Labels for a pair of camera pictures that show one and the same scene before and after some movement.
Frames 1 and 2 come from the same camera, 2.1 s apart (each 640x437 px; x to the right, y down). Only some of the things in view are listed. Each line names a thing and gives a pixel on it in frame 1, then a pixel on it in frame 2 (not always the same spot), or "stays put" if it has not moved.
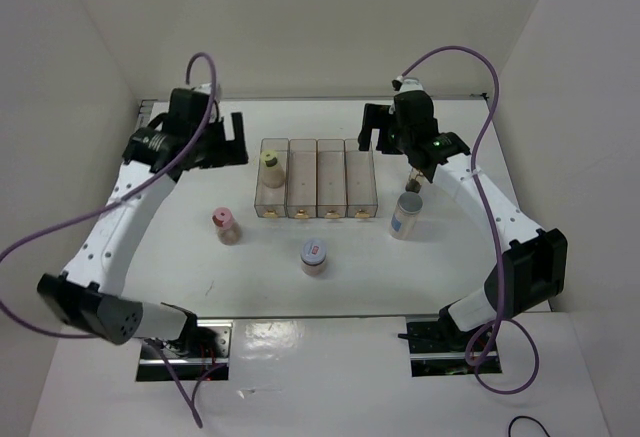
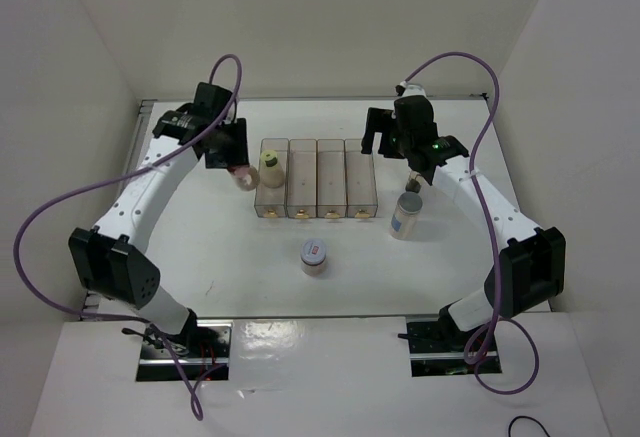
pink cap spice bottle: x=229 y=232 to x=245 y=177
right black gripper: x=364 y=137 stays put
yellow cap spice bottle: x=273 y=174 stays put
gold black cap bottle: x=413 y=184 stays put
